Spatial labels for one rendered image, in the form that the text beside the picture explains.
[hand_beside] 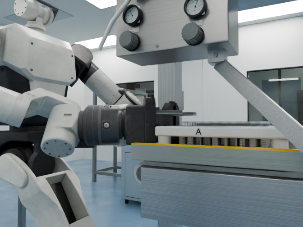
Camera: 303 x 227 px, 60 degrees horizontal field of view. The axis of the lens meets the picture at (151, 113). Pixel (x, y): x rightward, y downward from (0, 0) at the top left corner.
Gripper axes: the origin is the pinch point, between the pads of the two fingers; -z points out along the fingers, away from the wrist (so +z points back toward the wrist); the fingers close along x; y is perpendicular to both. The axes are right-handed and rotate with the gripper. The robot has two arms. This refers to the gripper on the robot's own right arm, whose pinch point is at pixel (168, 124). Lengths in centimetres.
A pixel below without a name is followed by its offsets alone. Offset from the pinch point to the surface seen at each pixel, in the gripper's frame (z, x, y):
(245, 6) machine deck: -24.3, -33.4, -12.4
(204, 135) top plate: -5.2, 2.0, 10.4
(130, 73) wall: 4, -124, -584
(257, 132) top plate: -12.9, 1.4, 15.2
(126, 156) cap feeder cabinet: 12, 39, -261
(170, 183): 1.1, 11.0, 9.0
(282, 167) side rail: -14.8, 6.8, 19.0
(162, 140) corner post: 2.1, 3.2, 5.5
